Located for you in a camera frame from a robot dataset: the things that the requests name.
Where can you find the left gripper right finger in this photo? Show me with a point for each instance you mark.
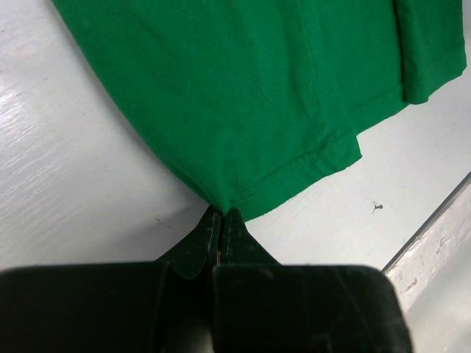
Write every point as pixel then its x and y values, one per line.
pixel 237 246

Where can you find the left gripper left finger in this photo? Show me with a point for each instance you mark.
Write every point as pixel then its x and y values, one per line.
pixel 197 250

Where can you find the green t shirt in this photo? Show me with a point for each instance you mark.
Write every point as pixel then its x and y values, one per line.
pixel 251 102

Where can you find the white foam front board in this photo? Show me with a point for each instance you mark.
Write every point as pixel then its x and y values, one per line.
pixel 432 279

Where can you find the aluminium table frame rail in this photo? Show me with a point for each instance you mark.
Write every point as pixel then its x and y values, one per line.
pixel 438 212

